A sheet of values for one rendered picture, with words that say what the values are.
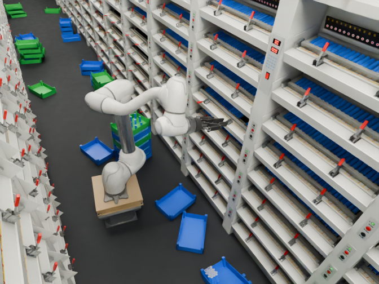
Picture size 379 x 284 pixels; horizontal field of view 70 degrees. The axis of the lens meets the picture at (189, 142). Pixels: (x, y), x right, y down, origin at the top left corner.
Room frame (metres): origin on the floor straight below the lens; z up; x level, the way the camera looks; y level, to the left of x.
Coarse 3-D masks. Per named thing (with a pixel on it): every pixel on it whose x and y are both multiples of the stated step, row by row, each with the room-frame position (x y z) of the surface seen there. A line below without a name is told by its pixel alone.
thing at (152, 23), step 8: (152, 0) 2.34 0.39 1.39; (160, 0) 2.38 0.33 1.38; (152, 16) 2.34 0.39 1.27; (152, 24) 2.34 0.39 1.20; (160, 24) 2.38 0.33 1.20; (152, 40) 2.34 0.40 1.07; (152, 48) 2.34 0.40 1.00; (152, 64) 2.34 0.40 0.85; (152, 80) 2.35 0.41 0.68; (152, 120) 2.37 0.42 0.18; (152, 128) 2.38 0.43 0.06
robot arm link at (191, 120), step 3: (186, 117) 1.12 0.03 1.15; (189, 117) 1.13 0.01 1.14; (192, 117) 1.14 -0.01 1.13; (189, 120) 1.11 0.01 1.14; (192, 120) 1.11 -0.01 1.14; (189, 123) 1.09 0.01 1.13; (192, 123) 1.10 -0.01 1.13; (195, 123) 1.11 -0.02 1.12; (189, 126) 1.08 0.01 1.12; (192, 126) 1.09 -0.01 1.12; (195, 126) 1.10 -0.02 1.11; (189, 129) 1.08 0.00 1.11; (192, 129) 1.09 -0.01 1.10; (195, 129) 1.10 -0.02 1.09; (186, 132) 1.07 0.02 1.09; (189, 132) 1.09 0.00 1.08; (192, 132) 1.10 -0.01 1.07
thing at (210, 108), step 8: (192, 88) 1.75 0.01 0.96; (200, 88) 1.77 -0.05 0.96; (200, 96) 1.71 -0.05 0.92; (200, 104) 1.67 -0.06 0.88; (208, 104) 1.61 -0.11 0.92; (208, 112) 1.58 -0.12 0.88; (216, 112) 1.52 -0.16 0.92; (224, 120) 1.44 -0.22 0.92; (240, 120) 1.43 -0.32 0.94; (232, 128) 1.36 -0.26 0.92; (240, 128) 1.35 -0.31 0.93; (240, 136) 1.29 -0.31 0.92
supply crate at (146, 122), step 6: (132, 114) 2.07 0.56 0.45; (138, 114) 2.09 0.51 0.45; (132, 120) 2.04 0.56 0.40; (138, 120) 2.05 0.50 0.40; (144, 120) 2.04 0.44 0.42; (150, 120) 2.00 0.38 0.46; (114, 126) 1.90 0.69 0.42; (138, 126) 1.96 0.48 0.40; (144, 126) 1.94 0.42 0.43; (114, 132) 1.84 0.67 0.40
